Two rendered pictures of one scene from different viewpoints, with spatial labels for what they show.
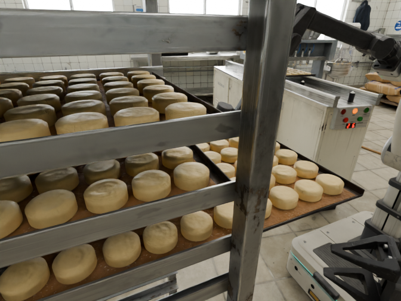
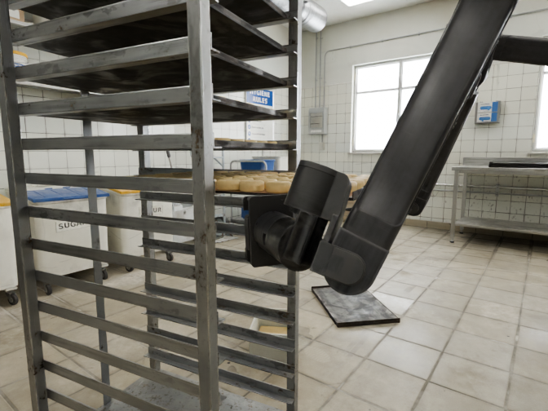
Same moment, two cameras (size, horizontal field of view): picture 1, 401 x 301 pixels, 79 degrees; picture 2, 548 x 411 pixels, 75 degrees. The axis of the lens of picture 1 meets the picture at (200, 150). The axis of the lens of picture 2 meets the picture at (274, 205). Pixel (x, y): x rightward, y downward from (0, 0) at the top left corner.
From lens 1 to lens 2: 71 cm
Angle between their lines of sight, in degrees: 50
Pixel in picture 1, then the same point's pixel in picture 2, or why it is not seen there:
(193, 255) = (178, 184)
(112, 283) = (142, 182)
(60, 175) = not seen: hidden behind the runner
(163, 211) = (164, 142)
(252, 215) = (195, 150)
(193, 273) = not seen: outside the picture
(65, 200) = not seen: hidden behind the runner
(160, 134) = (163, 94)
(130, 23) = (155, 46)
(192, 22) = (174, 41)
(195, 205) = (178, 143)
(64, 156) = (133, 100)
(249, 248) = (196, 179)
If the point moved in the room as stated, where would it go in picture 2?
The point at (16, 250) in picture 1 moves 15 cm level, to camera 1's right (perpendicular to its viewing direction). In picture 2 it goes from (116, 142) to (141, 140)
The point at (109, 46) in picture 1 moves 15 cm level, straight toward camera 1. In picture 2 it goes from (148, 55) to (76, 34)
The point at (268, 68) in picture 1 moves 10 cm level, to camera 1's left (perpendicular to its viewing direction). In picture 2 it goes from (191, 54) to (166, 64)
